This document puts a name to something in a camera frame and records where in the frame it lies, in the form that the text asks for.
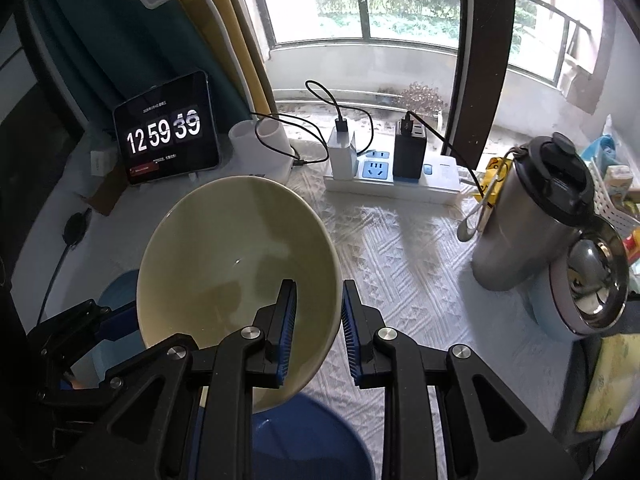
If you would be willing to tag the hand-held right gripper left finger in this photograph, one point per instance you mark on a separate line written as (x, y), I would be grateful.
(285, 332)

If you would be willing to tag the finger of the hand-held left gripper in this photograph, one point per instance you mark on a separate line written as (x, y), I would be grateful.
(117, 322)
(55, 395)

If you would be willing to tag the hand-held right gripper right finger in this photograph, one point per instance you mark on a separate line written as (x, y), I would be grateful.
(350, 332)

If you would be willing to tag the light blue plate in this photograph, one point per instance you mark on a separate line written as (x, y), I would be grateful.
(117, 285)

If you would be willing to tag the cream bowl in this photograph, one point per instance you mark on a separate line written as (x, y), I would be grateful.
(225, 260)

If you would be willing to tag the blue bowl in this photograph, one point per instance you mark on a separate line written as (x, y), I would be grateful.
(310, 440)

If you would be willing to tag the white textured tablecloth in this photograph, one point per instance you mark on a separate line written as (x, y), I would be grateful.
(425, 285)

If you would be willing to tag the black round charging pad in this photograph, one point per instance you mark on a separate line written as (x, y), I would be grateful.
(75, 227)

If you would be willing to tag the cardboard box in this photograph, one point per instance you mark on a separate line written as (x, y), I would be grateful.
(107, 195)

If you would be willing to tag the metal spoon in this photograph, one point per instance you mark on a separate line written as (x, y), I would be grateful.
(466, 230)

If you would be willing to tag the small white box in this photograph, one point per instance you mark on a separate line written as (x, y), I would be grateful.
(102, 162)

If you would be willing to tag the white power strip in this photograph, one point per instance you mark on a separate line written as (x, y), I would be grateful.
(375, 170)

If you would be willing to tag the white desk lamp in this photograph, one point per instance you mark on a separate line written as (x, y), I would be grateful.
(260, 160)

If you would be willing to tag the white charger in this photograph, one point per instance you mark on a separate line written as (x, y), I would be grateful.
(342, 155)

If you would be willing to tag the black charger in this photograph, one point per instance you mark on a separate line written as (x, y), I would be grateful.
(410, 155)

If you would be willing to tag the tablet showing clock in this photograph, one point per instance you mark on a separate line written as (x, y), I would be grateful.
(165, 130)

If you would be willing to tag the stainless steel tumbler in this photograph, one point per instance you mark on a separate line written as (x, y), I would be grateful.
(525, 230)

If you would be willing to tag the yellow packet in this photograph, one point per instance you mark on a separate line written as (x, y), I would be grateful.
(492, 167)

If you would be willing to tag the dry potted plant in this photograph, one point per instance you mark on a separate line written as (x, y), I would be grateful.
(422, 97)

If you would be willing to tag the yellow cloth in tray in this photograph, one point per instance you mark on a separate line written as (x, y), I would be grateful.
(610, 385)

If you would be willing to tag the teal curtain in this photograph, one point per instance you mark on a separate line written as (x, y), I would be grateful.
(100, 35)

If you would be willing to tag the white perforated basket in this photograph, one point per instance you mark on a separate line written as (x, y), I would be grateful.
(607, 200)

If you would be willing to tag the yellow curtain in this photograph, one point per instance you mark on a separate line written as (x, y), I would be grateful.
(250, 35)

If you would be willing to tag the balcony railing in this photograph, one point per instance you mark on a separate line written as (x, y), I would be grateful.
(364, 10)

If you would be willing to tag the dark door frame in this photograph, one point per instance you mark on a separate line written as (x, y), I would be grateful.
(482, 35)

